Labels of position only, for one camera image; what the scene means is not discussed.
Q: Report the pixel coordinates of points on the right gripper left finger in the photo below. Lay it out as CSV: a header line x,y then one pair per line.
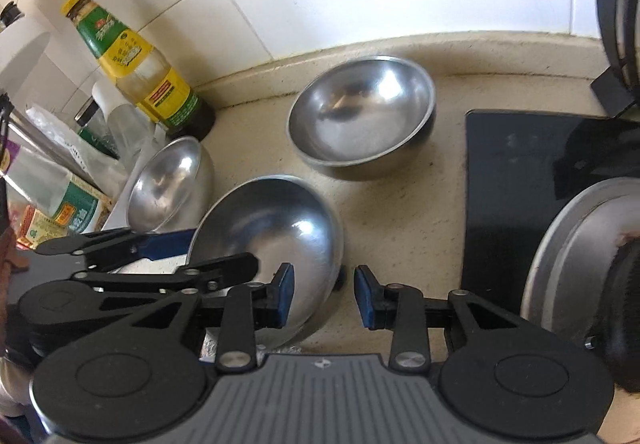
x,y
238,312

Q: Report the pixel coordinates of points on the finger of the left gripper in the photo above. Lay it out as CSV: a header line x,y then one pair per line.
x,y
205,277
113,249

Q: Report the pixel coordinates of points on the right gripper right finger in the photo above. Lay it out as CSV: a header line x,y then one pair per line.
x,y
403,310

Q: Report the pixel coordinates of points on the large steel bowl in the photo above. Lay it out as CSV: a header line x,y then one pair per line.
x,y
280,218

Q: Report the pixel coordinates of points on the green seasoning packet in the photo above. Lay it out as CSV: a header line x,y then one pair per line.
x,y
81,209

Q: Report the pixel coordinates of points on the clear plastic bottle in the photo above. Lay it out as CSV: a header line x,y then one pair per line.
x,y
136,137

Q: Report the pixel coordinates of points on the steel burner cap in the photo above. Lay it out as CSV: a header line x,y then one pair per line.
x,y
567,276

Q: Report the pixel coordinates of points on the yellow green oil bottle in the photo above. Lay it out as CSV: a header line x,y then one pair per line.
x,y
140,71

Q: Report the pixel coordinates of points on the black glass cooktop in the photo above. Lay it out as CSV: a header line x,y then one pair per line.
x,y
522,168

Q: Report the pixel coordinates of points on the black stove pot support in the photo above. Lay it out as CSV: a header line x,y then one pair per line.
x,y
617,88

